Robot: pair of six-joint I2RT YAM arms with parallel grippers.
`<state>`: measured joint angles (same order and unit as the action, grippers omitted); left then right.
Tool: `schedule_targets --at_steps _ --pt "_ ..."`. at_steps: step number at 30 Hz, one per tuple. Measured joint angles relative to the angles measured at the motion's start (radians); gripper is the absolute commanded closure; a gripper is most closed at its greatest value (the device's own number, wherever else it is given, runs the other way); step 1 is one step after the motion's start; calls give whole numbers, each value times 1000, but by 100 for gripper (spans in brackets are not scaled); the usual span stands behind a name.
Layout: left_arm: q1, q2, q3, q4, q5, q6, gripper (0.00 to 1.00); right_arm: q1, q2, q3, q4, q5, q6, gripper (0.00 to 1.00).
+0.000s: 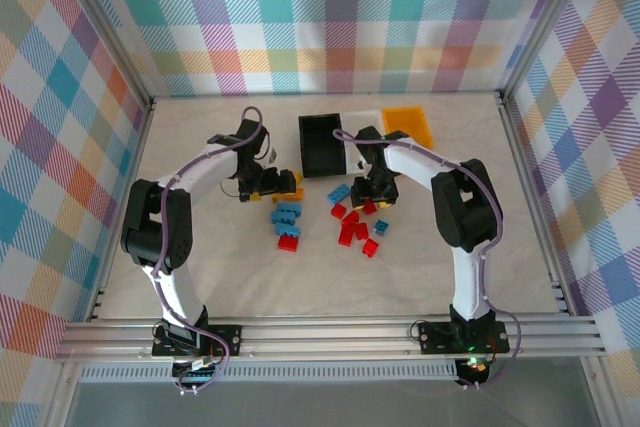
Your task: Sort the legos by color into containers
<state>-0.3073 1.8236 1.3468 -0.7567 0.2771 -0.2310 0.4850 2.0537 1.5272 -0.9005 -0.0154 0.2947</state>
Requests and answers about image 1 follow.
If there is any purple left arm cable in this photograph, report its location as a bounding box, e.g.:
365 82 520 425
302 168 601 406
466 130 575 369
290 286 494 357
151 105 271 397

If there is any black plastic container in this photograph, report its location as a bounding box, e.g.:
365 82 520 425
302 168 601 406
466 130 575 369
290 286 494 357
298 113 350 179

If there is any yellow plastic container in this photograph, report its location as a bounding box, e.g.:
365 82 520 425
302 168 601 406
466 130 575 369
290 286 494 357
381 105 436 151

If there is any aluminium frame post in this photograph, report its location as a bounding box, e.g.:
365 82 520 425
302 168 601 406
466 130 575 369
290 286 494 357
49 0 157 104
499 0 597 98

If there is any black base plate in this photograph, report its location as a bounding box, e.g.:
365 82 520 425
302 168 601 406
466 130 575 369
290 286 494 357
151 322 243 360
416 319 511 355

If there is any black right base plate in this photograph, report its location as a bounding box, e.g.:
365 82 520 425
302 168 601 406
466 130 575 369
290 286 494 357
416 319 511 355

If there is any white plastic container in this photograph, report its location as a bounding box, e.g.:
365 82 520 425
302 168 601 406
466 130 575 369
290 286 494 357
341 109 387 176

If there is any aluminium side rail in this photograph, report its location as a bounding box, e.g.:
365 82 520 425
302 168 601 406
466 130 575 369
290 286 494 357
496 90 577 317
85 95 157 323

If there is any aluminium cross rail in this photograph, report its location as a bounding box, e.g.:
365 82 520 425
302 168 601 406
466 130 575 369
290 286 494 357
53 315 609 364

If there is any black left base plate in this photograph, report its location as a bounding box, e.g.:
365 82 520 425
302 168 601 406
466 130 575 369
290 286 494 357
151 322 243 360

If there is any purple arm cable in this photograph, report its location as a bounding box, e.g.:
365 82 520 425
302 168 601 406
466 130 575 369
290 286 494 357
332 128 523 392
151 105 271 397

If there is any controller board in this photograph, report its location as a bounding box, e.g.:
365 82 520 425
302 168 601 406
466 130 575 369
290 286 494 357
455 354 492 388
171 355 224 384

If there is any grey slotted cable duct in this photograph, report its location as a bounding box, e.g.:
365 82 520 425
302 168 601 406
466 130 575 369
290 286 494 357
78 364 460 384

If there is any right controller board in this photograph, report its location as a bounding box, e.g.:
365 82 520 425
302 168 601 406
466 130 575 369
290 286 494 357
455 354 492 388

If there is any left controller board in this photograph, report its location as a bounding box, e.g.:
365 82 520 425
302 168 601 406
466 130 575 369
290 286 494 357
171 355 224 384

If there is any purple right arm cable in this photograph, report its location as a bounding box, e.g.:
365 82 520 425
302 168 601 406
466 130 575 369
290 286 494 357
332 128 523 392

